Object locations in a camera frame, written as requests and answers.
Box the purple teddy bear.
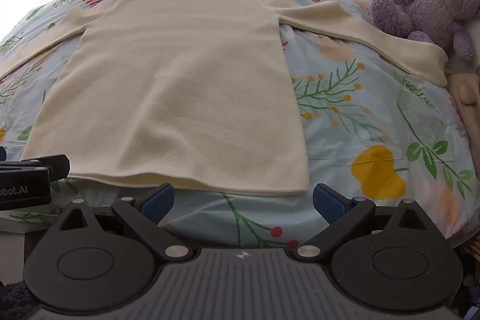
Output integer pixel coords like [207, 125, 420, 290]
[370, 0, 478, 62]

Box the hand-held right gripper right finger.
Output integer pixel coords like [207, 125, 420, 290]
[292, 183, 438, 261]

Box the dark shaggy rug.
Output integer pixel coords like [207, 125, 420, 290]
[0, 282, 35, 320]

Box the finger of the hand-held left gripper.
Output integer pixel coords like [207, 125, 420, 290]
[22, 154, 71, 181]

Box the floral print bedsheet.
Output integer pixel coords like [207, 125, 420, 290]
[0, 0, 476, 250]

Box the beige plush toy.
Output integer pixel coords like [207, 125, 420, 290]
[444, 63, 480, 171]

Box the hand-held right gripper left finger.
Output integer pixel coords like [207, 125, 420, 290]
[48, 183, 194, 261]

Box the cream knit sweater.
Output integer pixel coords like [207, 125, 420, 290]
[0, 0, 449, 198]

